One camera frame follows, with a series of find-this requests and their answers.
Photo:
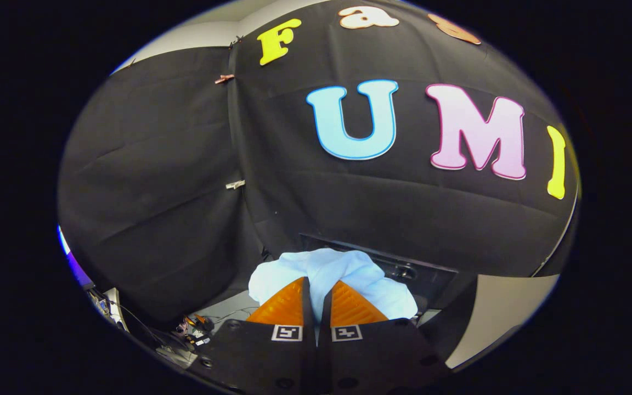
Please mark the silver clip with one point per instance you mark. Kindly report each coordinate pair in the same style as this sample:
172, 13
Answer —
235, 185

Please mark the black backdrop cloth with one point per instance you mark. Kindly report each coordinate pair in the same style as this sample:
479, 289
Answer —
157, 192

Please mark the light blue shirt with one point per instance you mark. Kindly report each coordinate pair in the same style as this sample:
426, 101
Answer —
321, 269

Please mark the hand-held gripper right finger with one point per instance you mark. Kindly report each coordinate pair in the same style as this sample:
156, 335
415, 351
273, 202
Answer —
325, 312

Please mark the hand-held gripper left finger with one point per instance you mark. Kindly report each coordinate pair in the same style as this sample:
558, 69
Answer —
308, 307

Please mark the black orange small tool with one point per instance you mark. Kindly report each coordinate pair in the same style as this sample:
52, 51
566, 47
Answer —
195, 325

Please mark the white plastic device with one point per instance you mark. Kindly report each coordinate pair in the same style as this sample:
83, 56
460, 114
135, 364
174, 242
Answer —
114, 307

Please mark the copper clip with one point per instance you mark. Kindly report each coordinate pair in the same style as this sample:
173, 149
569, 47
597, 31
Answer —
224, 78

